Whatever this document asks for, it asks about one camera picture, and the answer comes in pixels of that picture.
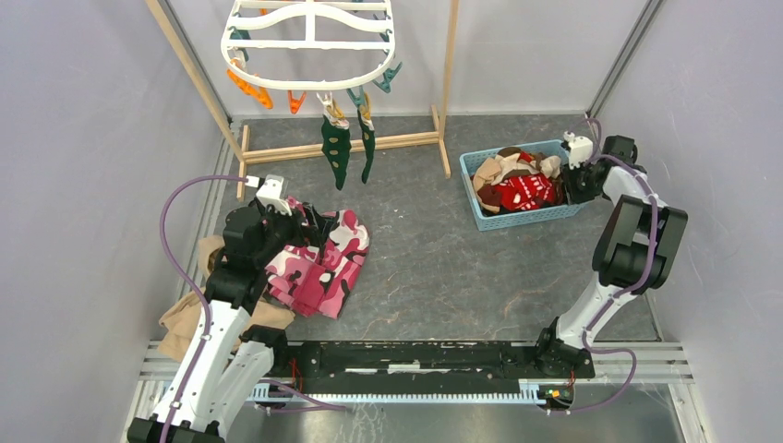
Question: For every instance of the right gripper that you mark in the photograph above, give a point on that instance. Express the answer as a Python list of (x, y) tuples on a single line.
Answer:
[(573, 197)]

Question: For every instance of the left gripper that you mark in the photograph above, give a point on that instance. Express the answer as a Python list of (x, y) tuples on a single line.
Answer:
[(316, 233)]

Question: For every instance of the green sock with yellow cuff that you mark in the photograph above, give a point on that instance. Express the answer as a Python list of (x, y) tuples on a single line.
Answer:
[(336, 144)]

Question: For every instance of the orange clothespin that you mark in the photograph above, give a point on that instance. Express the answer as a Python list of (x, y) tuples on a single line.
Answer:
[(240, 83), (295, 102), (262, 96)]

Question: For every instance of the white clothespin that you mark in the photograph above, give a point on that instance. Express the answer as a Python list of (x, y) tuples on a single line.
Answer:
[(326, 100)]

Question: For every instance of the teal clothespin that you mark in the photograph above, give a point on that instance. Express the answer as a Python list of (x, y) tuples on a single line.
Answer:
[(384, 83), (358, 97)]

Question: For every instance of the white clip hanger frame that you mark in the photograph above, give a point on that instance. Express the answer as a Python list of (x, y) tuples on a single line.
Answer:
[(373, 17)]

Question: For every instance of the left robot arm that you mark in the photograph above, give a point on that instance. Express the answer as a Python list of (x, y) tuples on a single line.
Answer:
[(227, 357)]

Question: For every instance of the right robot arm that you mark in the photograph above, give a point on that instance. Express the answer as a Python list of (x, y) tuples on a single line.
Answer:
[(634, 253)]

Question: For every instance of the brown tan socks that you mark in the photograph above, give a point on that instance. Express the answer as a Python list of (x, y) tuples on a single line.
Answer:
[(514, 162)]

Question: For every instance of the wooden hanger stand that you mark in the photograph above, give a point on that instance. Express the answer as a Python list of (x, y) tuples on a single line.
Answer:
[(239, 144)]

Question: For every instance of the pink camouflage cloth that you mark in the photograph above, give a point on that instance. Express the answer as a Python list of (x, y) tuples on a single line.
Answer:
[(320, 285)]

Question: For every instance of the red white patterned sock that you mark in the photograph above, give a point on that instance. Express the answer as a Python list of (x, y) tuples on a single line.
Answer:
[(528, 192)]

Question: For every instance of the light blue plastic basket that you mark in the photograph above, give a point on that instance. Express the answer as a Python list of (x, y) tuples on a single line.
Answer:
[(469, 163)]

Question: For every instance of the beige cloth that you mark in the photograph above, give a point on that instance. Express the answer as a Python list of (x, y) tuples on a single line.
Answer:
[(182, 318)]

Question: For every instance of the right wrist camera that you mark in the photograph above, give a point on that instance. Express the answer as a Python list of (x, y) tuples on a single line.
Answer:
[(580, 149)]

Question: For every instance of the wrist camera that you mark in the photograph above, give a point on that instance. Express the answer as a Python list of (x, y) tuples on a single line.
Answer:
[(272, 192), (580, 149)]

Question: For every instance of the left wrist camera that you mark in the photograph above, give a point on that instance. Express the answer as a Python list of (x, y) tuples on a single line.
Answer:
[(272, 192)]

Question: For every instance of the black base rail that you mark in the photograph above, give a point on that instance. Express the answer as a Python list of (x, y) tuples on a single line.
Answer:
[(423, 367)]

